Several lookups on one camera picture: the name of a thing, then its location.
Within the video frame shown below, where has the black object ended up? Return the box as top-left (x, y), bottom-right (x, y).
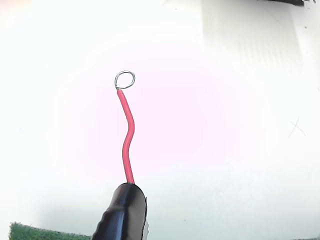
top-left (266, 0), bottom-right (320, 7)

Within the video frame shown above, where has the large green scouring sponge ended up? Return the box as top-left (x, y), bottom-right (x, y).
top-left (9, 221), bottom-right (92, 240)

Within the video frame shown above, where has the red wire with metal loop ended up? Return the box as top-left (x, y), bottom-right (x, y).
top-left (114, 70), bottom-right (136, 185)

